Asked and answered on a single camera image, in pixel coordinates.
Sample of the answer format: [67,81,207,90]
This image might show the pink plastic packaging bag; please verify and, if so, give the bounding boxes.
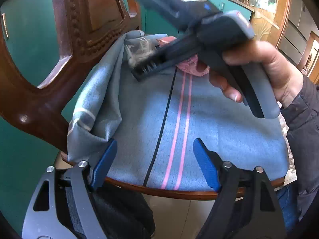
[156,36,209,77]

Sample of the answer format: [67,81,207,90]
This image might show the clear crinkled plastic bag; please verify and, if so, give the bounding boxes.
[124,37,159,69]

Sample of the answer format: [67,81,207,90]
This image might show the dark jacket forearm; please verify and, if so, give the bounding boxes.
[281,76,318,219]

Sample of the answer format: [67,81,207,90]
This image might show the person's right hand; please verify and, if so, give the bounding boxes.
[222,40,303,108]

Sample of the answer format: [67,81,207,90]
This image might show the wooden glass sliding door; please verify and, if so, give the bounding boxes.
[245,0,291,47]

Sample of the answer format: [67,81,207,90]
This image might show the blue-grey striped seat cloth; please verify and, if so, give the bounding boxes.
[67,30,289,191]

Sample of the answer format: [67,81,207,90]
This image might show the silver refrigerator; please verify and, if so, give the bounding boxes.
[279,0,318,65]

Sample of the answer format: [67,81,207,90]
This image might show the brown wooden chair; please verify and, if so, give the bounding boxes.
[0,0,286,202]

